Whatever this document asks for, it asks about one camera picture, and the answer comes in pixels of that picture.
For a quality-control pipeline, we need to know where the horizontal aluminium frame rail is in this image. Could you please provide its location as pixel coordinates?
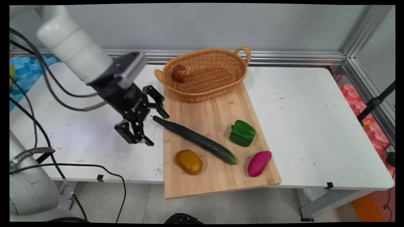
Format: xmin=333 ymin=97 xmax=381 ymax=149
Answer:
xmin=9 ymin=47 xmax=348 ymax=66

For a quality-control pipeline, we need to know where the yellow potato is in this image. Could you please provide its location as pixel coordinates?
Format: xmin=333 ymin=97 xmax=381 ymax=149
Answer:
xmin=175 ymin=149 xmax=204 ymax=176

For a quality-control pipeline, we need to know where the black round object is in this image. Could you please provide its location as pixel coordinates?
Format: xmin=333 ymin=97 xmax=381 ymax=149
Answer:
xmin=164 ymin=213 xmax=204 ymax=224

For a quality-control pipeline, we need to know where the wooden cutting board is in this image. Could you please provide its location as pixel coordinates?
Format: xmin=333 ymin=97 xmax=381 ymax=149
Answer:
xmin=163 ymin=81 xmax=281 ymax=200

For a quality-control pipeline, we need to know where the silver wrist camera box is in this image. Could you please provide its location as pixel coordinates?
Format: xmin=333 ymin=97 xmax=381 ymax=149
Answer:
xmin=115 ymin=52 xmax=148 ymax=90

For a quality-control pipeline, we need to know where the black plug device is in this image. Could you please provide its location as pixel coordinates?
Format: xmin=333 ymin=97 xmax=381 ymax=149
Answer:
xmin=385 ymin=144 xmax=395 ymax=167

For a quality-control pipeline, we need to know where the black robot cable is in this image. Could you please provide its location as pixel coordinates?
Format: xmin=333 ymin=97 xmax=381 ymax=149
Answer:
xmin=9 ymin=28 xmax=99 ymax=98

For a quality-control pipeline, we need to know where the brown round onion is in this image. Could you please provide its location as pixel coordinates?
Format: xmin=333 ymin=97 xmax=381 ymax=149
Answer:
xmin=171 ymin=65 xmax=189 ymax=84

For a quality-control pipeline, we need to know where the long black cable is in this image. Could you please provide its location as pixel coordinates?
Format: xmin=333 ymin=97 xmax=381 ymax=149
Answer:
xmin=9 ymin=97 xmax=88 ymax=221

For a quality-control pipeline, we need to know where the green bell pepper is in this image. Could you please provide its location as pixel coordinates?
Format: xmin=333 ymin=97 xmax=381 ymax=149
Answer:
xmin=229 ymin=120 xmax=256 ymax=147

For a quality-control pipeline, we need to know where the dark green cucumber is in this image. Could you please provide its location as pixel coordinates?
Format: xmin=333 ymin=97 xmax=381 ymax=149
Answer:
xmin=152 ymin=116 xmax=237 ymax=165

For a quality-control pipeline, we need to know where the orange floor panel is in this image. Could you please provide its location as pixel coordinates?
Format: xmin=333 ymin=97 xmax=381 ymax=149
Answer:
xmin=352 ymin=192 xmax=386 ymax=222

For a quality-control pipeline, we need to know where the black cable with tan end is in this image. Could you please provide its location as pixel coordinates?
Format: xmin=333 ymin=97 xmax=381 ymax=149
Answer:
xmin=9 ymin=40 xmax=108 ymax=112

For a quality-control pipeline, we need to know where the red foam mat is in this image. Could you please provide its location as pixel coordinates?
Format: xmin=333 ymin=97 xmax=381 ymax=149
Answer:
xmin=334 ymin=74 xmax=395 ymax=177

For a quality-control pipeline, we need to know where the woven wicker basket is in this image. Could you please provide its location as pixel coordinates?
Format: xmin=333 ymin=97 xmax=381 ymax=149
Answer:
xmin=154 ymin=46 xmax=252 ymax=102

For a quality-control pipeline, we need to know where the sloping aluminium side rail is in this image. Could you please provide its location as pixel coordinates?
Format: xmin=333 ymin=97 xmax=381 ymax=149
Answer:
xmin=342 ymin=58 xmax=395 ymax=148

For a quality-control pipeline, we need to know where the black tripod stand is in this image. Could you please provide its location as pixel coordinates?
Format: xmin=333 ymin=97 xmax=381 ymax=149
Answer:
xmin=357 ymin=81 xmax=395 ymax=124

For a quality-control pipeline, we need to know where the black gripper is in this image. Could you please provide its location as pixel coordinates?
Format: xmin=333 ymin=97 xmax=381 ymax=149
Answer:
xmin=87 ymin=70 xmax=170 ymax=147

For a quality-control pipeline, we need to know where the purple sweet potato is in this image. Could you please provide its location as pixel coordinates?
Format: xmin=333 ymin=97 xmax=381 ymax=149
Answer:
xmin=247 ymin=151 xmax=272 ymax=178

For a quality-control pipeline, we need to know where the black looping cable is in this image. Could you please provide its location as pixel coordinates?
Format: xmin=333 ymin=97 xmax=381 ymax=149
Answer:
xmin=9 ymin=163 xmax=127 ymax=223

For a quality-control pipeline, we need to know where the grey table leg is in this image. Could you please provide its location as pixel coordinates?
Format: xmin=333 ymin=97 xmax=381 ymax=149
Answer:
xmin=298 ymin=188 xmax=377 ymax=222
xmin=57 ymin=181 xmax=78 ymax=210

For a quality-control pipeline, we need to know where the grey printed strap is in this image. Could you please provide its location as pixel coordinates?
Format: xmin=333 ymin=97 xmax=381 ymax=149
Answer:
xmin=9 ymin=147 xmax=56 ymax=173

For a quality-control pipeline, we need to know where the upright aluminium frame post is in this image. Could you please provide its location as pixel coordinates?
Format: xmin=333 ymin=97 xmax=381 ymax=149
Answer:
xmin=342 ymin=5 xmax=394 ymax=59

